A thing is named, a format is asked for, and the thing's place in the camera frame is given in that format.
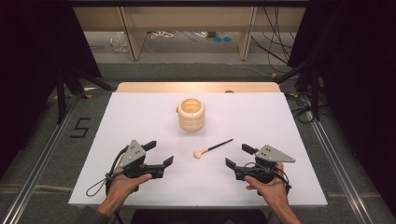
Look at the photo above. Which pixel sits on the ringed wooden brush holder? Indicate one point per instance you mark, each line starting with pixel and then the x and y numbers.
pixel 191 119

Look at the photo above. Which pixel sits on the black curtain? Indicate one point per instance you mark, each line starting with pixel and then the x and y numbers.
pixel 31 62
pixel 358 77

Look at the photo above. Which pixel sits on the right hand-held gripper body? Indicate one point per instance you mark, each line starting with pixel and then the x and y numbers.
pixel 264 168

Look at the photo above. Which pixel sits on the light wooden shelf unit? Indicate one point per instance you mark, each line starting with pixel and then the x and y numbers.
pixel 132 37

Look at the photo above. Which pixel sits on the person's right hand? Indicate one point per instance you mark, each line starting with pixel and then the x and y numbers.
pixel 274 191

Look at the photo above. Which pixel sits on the blue round disc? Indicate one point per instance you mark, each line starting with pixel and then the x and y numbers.
pixel 227 39
pixel 218 39

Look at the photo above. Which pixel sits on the clear plastic bag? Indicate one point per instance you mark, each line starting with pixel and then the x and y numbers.
pixel 118 42

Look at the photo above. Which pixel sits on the person's left hand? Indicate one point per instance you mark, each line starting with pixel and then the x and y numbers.
pixel 121 188

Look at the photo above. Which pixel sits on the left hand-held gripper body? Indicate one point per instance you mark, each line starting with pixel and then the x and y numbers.
pixel 134 155

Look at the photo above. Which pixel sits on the white table mat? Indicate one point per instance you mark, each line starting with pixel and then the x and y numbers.
pixel 202 186

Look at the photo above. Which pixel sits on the metal floor rail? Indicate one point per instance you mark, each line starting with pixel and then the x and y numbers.
pixel 339 168
pixel 40 165

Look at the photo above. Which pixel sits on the black metal stand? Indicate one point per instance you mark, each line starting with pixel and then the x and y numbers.
pixel 315 93
pixel 62 93

